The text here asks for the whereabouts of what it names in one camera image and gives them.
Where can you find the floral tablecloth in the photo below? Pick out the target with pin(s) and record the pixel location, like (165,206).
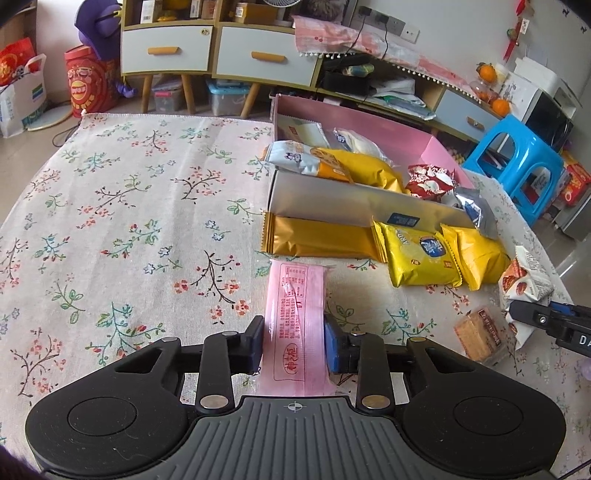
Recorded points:
(138,207)

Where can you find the white wall socket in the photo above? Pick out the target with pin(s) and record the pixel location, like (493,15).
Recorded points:
(410,33)

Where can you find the orange fruit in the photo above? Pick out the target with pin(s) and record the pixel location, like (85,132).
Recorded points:
(486,93)
(501,107)
(487,73)

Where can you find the yellow packet with blue label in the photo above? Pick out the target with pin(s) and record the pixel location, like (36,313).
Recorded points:
(420,254)

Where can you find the pink cracker packet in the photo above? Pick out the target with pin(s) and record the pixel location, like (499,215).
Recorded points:
(295,323)

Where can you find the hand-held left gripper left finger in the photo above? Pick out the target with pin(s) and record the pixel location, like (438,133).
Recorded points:
(256,344)

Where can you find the brown cardboard box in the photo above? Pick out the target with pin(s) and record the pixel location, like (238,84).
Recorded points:
(254,13)

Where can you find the blue plastic stool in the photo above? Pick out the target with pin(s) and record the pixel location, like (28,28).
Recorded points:
(508,147)

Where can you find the red wall decoration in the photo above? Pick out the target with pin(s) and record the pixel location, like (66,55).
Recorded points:
(515,32)

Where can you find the wooden cabinet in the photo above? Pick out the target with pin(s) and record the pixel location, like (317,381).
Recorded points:
(214,27)

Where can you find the pink floral cloth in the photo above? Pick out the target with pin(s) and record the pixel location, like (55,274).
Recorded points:
(332,39)

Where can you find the small white box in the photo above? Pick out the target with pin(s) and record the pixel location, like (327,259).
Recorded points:
(147,10)

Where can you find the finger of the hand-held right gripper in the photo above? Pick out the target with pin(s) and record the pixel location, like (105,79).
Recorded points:
(531,314)

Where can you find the dark wall socket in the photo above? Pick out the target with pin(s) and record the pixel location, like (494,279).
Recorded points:
(378,19)

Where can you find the white shopping bag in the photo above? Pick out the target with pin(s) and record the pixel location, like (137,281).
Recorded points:
(23,108)

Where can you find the pile of white bags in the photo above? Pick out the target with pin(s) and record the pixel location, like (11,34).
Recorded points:
(399,94)

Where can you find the low wooden tv stand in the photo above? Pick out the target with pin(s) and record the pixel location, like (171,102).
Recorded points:
(461,113)

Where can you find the white desk fan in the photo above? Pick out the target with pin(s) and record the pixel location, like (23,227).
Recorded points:
(284,11)

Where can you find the red and white snack packet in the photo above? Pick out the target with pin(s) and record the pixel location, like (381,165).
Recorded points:
(429,182)

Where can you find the clear packet of crackers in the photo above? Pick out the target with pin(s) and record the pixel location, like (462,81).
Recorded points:
(480,334)

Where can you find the red cylindrical bucket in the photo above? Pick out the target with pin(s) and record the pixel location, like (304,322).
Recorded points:
(90,83)

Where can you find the pink cardboard box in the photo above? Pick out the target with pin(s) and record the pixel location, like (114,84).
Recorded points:
(351,203)

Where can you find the gold foil packet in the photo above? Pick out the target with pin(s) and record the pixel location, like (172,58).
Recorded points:
(318,237)

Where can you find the black microwave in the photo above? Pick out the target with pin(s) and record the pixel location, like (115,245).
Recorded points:
(551,122)

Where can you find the red gift bag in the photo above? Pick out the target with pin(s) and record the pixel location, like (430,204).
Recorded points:
(16,62)

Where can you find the silver foil packet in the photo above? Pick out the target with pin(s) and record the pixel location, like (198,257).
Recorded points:
(478,210)

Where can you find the cat picture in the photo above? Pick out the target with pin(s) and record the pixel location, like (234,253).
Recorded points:
(330,7)

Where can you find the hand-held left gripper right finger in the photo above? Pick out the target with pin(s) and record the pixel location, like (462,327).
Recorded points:
(331,346)

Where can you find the black bag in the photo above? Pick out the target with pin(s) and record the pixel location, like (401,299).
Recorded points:
(346,83)

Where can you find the plain yellow packet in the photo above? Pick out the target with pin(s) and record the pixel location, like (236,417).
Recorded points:
(480,256)

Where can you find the clear storage box blue lid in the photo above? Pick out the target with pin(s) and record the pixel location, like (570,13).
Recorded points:
(231,99)

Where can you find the red cardboard box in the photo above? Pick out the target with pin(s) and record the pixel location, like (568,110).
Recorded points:
(575,182)

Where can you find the silver appliance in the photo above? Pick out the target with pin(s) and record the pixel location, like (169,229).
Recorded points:
(575,217)

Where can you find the white printer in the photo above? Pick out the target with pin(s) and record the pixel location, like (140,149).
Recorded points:
(547,81)

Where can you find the white packet with blue print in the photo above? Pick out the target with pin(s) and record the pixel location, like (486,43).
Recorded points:
(360,143)

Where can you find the large yellow snack bag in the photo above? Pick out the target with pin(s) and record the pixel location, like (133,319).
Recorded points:
(369,168)

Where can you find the white snack packet red print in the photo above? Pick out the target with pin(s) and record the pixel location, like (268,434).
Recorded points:
(526,281)

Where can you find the purple plush toy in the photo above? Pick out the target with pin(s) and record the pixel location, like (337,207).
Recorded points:
(97,27)

